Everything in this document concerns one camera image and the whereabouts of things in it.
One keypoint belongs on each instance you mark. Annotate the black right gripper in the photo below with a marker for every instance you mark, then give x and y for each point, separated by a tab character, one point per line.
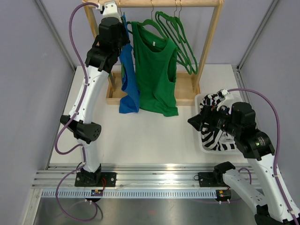
209	114

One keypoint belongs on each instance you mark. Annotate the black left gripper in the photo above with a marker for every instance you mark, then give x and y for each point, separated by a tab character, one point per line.
124	40

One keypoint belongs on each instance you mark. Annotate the zebra striped tank top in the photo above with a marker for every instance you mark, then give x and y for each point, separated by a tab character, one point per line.
217	140

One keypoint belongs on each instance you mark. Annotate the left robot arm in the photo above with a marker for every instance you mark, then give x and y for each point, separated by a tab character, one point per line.
98	65

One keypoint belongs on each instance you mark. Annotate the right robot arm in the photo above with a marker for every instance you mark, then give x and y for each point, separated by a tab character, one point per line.
274	205

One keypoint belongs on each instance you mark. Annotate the green hanger under blue top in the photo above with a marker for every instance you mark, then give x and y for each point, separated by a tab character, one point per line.
123	17

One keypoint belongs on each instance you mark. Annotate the green tank top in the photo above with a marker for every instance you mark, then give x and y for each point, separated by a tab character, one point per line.
155	70

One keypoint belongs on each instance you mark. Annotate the empty green hanger front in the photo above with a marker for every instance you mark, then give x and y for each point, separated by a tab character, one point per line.
160	20

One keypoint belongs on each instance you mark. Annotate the empty green hanger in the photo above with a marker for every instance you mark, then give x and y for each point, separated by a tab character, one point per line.
185	55
160	20

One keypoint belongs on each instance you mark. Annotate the empty green hanger rear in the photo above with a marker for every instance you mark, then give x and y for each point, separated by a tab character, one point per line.
185	55

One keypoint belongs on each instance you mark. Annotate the blue tank top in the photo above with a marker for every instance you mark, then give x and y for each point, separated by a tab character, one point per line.
131	102

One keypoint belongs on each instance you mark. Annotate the white plastic basket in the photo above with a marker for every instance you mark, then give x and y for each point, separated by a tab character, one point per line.
198	98

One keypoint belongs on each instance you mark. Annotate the wooden clothes rack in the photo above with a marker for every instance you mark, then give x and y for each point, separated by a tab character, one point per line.
187	86

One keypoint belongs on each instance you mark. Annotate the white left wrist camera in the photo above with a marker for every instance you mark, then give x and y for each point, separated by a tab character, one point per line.
109	9

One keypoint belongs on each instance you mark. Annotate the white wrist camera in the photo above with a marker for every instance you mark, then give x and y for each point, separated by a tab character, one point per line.
226	96
109	9

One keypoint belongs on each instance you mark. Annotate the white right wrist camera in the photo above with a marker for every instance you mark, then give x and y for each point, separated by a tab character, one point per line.
226	96

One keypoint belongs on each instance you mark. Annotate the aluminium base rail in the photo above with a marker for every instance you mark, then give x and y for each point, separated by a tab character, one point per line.
133	176

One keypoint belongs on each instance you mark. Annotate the white slotted cable duct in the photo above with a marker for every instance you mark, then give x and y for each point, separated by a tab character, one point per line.
131	194

